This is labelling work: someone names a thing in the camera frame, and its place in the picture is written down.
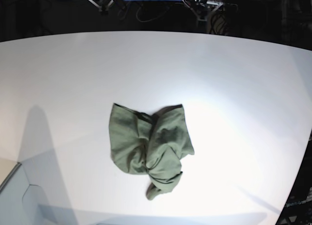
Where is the green t-shirt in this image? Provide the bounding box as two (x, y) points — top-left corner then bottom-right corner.
(109, 104), (195, 200)

